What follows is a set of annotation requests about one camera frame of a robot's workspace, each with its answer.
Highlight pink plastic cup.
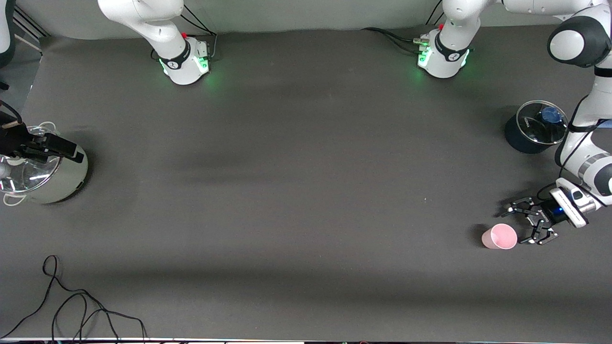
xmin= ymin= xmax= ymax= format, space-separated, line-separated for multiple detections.
xmin=481 ymin=223 xmax=518 ymax=250

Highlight pale green cooking pot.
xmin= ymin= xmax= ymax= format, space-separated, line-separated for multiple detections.
xmin=0 ymin=122 xmax=89 ymax=207

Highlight glass pot lid chrome rim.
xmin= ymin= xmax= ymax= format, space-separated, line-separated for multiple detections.
xmin=0 ymin=126 xmax=64 ymax=194

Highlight dark blue saucepan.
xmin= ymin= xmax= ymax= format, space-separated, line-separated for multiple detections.
xmin=505 ymin=100 xmax=612 ymax=154

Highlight glass saucepan lid blue knob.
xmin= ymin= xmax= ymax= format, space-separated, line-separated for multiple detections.
xmin=516 ymin=100 xmax=569 ymax=145

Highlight dark grey table cloth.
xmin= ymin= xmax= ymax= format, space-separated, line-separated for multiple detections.
xmin=0 ymin=21 xmax=612 ymax=342

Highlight aluminium frame rail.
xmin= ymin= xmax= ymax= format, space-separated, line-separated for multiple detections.
xmin=12 ymin=6 xmax=51 ymax=53

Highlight thin black loose cable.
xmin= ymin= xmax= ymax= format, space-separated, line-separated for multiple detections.
xmin=0 ymin=255 xmax=146 ymax=341

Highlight black right arm base cables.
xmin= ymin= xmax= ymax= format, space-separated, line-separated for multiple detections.
xmin=179 ymin=4 xmax=219 ymax=60

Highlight black arm base cables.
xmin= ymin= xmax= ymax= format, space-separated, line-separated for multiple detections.
xmin=179 ymin=4 xmax=219 ymax=60
xmin=361 ymin=0 xmax=445 ymax=54

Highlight black left arm base cables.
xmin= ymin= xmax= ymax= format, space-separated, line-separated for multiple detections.
xmin=361 ymin=0 xmax=445 ymax=54

